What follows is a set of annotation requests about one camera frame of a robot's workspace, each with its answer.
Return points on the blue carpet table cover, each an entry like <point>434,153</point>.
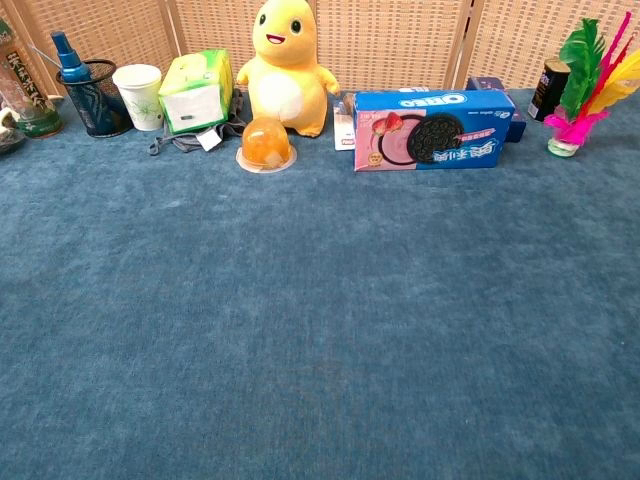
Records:
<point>320,310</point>

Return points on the orange jelly cup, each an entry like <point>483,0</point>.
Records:
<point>265,145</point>

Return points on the small white pink card package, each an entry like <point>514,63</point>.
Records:
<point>343,125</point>

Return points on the blue Oreo cookie box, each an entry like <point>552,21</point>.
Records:
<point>450,132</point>

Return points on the yellow plush dinosaur toy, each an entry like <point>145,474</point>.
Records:
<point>280,75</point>

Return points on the grey cloth with tag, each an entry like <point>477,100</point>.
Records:
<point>182,140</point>

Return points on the green tissue pack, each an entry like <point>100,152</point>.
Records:
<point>195,95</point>

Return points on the woven rattan folding screen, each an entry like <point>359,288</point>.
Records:
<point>390,40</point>

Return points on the white paper cup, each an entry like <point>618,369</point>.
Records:
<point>141,95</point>

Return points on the dark blue small box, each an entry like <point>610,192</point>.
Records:
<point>492,85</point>

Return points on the black mesh pen holder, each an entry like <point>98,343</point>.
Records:
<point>97,107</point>

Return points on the black cylindrical can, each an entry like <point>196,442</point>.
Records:
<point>548,90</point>

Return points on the blue spray bottle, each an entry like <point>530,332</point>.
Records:
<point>71,60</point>

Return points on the colourful feather shuttlecock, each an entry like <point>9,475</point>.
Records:
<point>585,75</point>

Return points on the green tea bottle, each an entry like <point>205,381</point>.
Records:
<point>27,95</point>

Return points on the dark round object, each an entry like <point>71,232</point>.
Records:
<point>9,132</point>

